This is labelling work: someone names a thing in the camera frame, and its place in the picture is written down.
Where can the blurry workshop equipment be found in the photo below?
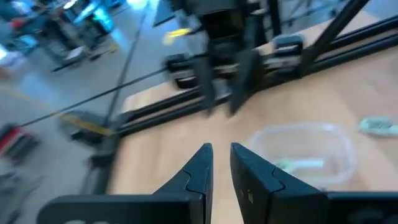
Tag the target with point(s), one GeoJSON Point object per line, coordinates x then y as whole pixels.
{"type": "Point", "coordinates": [77, 28]}

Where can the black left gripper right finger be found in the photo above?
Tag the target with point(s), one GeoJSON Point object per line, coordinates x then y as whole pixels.
{"type": "Point", "coordinates": [267, 199]}

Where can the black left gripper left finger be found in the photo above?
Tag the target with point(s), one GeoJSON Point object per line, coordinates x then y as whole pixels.
{"type": "Point", "coordinates": [186, 199]}

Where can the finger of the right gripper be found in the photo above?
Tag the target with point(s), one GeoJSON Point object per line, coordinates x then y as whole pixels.
{"type": "Point", "coordinates": [206, 81]}
{"type": "Point", "coordinates": [245, 77]}

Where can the clear plastic bin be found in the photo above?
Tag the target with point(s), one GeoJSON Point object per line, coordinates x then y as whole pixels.
{"type": "Point", "coordinates": [342, 149]}

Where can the grey metal frame bracket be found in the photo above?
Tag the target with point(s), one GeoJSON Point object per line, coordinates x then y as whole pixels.
{"type": "Point", "coordinates": [287, 49]}

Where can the red black floor object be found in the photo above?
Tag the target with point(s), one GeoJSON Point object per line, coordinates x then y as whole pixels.
{"type": "Point", "coordinates": [14, 140]}

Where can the black frame post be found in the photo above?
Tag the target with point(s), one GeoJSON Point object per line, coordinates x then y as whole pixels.
{"type": "Point", "coordinates": [329, 34]}

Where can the white green sweetener packet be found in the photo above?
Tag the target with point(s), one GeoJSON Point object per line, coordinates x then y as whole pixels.
{"type": "Point", "coordinates": [300, 164]}
{"type": "Point", "coordinates": [377, 126]}

